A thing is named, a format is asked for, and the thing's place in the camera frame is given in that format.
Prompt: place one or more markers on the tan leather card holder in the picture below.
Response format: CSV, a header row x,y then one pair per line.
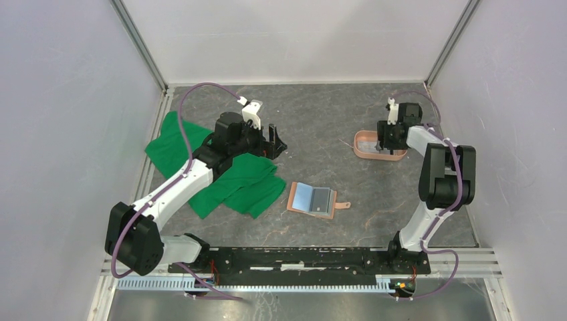
x,y
300,198

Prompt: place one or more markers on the black VIP card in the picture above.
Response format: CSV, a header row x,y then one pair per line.
x,y
320,201

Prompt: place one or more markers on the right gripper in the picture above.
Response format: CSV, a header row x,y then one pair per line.
x,y
382,127

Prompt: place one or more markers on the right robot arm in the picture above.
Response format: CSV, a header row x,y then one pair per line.
x,y
446,182

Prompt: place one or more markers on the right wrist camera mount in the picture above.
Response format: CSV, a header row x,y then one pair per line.
x,y
393,111

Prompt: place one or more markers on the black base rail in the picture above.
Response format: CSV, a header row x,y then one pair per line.
x,y
307,266

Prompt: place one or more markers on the green cloth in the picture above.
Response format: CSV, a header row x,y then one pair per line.
x,y
250,186

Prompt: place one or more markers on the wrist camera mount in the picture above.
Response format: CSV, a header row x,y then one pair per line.
x,y
393,111
250,112

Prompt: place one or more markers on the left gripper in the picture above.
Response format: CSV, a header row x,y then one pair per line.
x,y
272,152

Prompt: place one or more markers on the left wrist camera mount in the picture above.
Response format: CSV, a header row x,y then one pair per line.
x,y
250,112

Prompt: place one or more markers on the slotted cable duct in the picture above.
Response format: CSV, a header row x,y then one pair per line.
x,y
190,284

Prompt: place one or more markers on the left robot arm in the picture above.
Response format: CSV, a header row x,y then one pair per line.
x,y
133,238

